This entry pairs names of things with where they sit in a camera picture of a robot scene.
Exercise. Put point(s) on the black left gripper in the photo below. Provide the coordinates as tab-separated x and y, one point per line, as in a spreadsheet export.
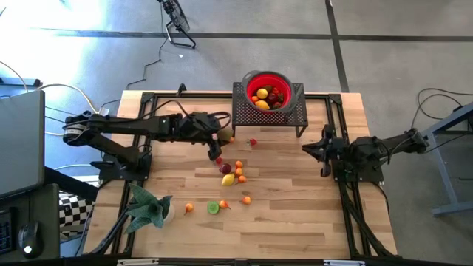
215	152

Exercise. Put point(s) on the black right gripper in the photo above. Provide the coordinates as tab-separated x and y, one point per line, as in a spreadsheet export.
325	168

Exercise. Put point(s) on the dark red pomegranate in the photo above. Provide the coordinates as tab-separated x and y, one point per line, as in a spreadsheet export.
225	168
272	98

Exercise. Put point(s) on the black kitchen knife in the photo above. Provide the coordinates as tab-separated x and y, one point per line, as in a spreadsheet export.
298	90

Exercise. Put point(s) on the red collapsible colander bowl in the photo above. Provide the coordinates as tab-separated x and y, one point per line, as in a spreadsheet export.
255	83

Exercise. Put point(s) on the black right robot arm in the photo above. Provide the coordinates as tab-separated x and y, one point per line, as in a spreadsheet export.
388	147

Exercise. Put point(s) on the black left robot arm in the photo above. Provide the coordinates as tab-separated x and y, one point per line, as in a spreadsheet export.
129	125

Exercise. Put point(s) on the black perforated metal shelf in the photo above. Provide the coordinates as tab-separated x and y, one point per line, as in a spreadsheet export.
244	118

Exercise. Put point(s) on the green plant in white pot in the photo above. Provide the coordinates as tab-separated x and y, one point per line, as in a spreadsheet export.
148	210

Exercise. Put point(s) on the white label strip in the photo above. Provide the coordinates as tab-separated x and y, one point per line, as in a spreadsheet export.
136	262
343	263

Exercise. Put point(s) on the white power strip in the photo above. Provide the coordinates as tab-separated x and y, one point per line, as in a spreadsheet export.
104	111

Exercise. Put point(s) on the black floor fan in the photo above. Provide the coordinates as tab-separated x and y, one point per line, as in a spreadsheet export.
179	16

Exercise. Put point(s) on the black white checkerboard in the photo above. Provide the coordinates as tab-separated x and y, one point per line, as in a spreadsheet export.
74	212

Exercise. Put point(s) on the dark desk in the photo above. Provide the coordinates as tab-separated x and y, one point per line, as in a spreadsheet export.
48	207

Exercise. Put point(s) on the grey monitor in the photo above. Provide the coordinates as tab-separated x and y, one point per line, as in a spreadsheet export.
20	144

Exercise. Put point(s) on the black keyboard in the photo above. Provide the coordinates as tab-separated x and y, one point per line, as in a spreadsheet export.
5	232

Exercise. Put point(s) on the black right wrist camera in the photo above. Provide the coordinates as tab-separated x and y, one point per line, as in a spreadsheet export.
336	143

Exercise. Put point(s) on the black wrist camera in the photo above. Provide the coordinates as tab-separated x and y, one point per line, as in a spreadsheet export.
203	121
336	143

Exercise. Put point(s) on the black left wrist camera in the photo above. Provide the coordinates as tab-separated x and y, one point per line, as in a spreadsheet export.
203	121

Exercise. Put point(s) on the small black frame clamp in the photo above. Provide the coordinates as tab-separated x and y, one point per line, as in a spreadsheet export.
181	89

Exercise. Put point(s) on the black aluminium table frame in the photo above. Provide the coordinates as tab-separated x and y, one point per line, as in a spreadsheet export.
258	95

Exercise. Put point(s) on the blue-grey table frame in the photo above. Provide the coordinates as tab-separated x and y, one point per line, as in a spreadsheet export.
447	184

